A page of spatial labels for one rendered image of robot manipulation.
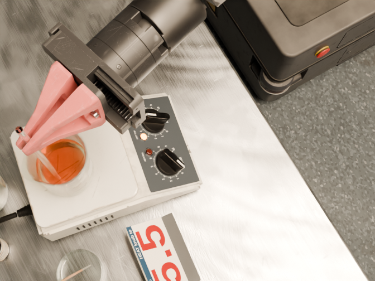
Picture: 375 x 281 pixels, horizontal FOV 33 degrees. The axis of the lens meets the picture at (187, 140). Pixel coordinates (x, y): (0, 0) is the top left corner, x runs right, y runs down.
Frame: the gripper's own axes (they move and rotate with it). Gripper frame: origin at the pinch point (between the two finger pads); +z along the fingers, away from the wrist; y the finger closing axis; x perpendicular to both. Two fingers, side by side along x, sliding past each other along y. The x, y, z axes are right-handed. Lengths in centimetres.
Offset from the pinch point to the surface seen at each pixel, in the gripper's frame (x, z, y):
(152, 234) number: 23.7, -3.2, 10.9
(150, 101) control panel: 21.4, -14.8, -0.4
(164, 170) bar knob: 20.1, -9.5, 7.1
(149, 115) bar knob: 18.8, -12.8, 1.4
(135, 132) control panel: 19.5, -10.3, 1.5
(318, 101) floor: 101, -62, 11
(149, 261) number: 22.4, -0.7, 13.0
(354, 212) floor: 101, -46, 36
